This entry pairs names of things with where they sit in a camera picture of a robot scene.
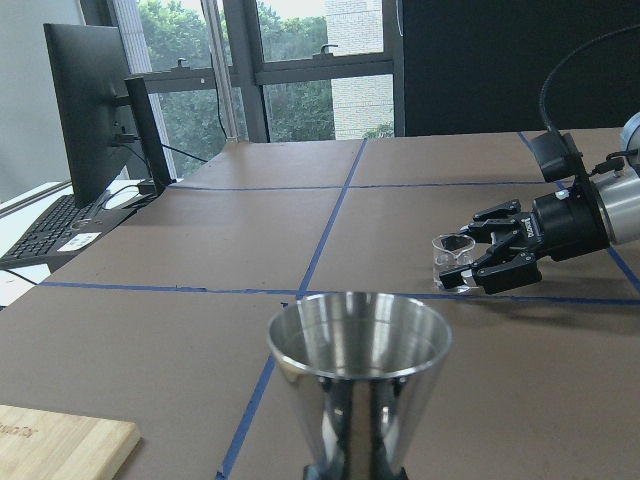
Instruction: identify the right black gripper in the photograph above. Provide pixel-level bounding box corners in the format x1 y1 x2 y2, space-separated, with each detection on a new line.
438 189 610 294

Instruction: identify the small clear glass cup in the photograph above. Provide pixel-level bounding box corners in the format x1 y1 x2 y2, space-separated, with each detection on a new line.
432 233 475 294

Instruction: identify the steel double jigger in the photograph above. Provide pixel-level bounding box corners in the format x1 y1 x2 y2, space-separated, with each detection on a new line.
267 292 453 479

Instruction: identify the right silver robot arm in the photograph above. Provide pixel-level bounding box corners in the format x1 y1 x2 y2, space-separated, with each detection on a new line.
435 116 639 294

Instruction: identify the black computer monitor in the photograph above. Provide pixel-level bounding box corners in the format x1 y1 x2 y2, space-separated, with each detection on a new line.
43 23 173 207

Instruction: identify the black keyboard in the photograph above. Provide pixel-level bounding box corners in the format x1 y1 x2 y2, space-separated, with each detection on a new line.
1 195 135 272

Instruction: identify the wooden cutting board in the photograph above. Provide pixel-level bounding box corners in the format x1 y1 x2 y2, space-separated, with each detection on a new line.
1 405 141 479

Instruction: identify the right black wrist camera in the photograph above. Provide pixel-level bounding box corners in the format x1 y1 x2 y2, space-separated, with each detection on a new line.
530 132 588 183

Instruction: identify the black braided cable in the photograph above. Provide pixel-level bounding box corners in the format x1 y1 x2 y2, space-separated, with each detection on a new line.
539 24 640 136

